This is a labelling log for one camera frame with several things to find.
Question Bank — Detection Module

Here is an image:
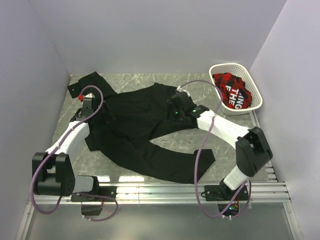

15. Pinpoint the black long sleeve shirt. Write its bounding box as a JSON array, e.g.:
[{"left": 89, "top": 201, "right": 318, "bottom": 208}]
[{"left": 66, "top": 71, "right": 217, "bottom": 185}]

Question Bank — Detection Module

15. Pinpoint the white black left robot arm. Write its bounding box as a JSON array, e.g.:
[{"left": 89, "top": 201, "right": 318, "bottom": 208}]
[{"left": 31, "top": 95, "right": 114, "bottom": 201}]

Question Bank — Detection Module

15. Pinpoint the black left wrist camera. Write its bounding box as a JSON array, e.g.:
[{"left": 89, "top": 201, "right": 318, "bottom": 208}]
[{"left": 78, "top": 93, "right": 95, "bottom": 102}]

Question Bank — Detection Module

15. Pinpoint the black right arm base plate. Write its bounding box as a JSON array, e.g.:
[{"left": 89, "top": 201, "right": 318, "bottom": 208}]
[{"left": 204, "top": 184, "right": 251, "bottom": 217}]

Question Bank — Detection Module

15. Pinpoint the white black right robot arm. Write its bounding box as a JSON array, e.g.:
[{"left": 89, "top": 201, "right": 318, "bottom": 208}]
[{"left": 166, "top": 92, "right": 273, "bottom": 200}]

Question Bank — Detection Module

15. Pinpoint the white plastic laundry basket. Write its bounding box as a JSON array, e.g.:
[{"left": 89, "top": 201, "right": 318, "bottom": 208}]
[{"left": 209, "top": 63, "right": 263, "bottom": 115}]

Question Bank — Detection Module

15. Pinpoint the aluminium rail frame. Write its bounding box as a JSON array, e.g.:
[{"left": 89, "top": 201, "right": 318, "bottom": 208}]
[{"left": 14, "top": 109, "right": 301, "bottom": 240}]

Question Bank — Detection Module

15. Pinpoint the red black plaid shirt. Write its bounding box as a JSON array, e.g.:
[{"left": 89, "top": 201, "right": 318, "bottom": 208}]
[{"left": 212, "top": 72, "right": 252, "bottom": 110}]

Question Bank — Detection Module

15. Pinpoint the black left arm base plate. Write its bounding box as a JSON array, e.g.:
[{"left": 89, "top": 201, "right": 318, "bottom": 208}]
[{"left": 70, "top": 186, "right": 118, "bottom": 217}]

